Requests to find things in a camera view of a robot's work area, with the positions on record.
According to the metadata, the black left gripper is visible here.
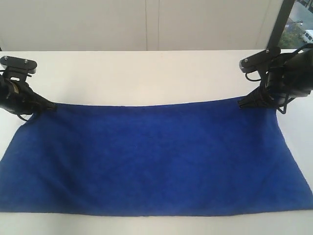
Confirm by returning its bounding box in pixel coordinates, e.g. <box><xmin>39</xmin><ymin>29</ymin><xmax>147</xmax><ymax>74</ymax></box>
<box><xmin>0</xmin><ymin>75</ymin><xmax>57</xmax><ymax>115</ymax></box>

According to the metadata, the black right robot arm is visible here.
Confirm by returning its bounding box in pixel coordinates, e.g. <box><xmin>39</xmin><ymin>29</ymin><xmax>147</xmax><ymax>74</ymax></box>
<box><xmin>238</xmin><ymin>44</ymin><xmax>313</xmax><ymax>114</ymax></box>

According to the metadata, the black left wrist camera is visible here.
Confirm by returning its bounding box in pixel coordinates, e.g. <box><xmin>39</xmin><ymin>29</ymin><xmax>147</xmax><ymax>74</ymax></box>
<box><xmin>0</xmin><ymin>56</ymin><xmax>37</xmax><ymax>82</ymax></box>

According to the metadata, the blue towel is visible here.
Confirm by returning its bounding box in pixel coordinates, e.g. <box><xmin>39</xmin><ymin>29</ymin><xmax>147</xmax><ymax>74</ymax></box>
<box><xmin>0</xmin><ymin>98</ymin><xmax>313</xmax><ymax>216</ymax></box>

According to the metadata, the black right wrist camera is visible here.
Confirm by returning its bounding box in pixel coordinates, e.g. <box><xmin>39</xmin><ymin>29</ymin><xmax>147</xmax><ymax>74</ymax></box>
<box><xmin>239</xmin><ymin>47</ymin><xmax>281</xmax><ymax>73</ymax></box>

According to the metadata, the black window frame post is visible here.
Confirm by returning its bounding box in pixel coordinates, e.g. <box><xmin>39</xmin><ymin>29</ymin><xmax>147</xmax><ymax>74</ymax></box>
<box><xmin>266</xmin><ymin>0</ymin><xmax>294</xmax><ymax>48</ymax></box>

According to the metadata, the white van outside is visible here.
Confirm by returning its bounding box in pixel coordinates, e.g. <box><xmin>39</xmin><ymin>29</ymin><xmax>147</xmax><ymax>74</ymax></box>
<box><xmin>302</xmin><ymin>29</ymin><xmax>313</xmax><ymax>44</ymax></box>

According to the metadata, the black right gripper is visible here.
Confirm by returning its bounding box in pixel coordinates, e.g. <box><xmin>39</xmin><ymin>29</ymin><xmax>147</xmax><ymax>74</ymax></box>
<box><xmin>237</xmin><ymin>72</ymin><xmax>293</xmax><ymax>109</ymax></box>

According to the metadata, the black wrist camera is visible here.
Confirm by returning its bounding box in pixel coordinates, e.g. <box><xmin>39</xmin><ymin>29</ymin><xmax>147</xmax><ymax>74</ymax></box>
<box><xmin>239</xmin><ymin>47</ymin><xmax>281</xmax><ymax>73</ymax></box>
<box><xmin>0</xmin><ymin>56</ymin><xmax>37</xmax><ymax>82</ymax></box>

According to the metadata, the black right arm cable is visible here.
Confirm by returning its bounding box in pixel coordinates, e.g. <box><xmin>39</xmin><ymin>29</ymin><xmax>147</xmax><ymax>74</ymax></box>
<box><xmin>244</xmin><ymin>43</ymin><xmax>313</xmax><ymax>115</ymax></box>

